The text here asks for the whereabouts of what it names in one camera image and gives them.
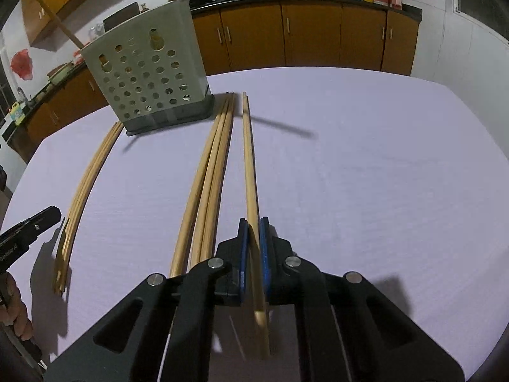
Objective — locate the green bowl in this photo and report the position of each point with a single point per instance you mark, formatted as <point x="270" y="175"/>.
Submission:
<point x="60" y="73"/>

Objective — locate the dark wooden cutting board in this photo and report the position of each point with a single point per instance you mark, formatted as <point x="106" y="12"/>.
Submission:
<point x="121" y="16"/>

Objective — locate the person's left hand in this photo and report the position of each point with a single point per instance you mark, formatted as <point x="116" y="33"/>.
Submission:
<point x="15" y="313"/>

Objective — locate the lower wooden cabinets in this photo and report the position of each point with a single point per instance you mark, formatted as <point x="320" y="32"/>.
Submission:
<point x="293" y="33"/>

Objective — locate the clear jar on counter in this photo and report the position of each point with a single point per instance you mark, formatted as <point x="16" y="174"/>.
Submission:
<point x="96" y="31"/>

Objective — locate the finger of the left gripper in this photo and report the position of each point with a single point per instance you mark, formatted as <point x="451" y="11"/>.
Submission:
<point x="31" y="228"/>

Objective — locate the yellow detergent bottle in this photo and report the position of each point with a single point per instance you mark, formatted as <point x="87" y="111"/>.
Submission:
<point x="17" y="114"/>

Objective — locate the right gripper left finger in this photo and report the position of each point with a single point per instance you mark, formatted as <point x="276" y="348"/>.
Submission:
<point x="162" y="330"/>

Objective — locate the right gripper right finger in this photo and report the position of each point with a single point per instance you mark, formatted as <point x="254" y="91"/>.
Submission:
<point x="347" y="329"/>

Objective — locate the green perforated utensil holder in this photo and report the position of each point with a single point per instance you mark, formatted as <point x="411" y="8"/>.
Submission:
<point x="150" y="69"/>

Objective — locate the red plastic bag on wall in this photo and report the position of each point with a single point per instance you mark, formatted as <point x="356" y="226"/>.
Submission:
<point x="22" y="65"/>

